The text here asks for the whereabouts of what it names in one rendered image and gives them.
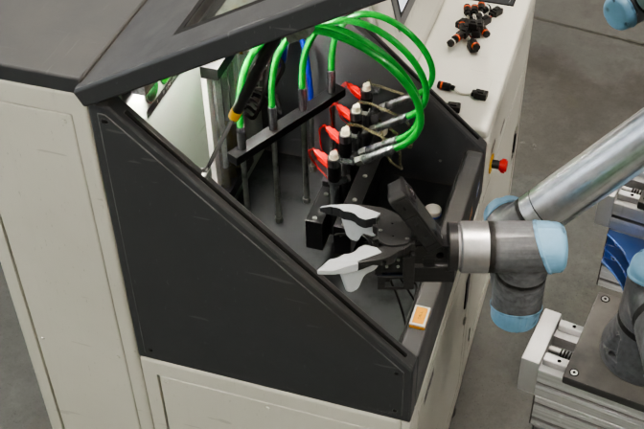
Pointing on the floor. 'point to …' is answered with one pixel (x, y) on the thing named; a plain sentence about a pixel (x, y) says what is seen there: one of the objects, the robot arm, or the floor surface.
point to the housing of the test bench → (69, 178)
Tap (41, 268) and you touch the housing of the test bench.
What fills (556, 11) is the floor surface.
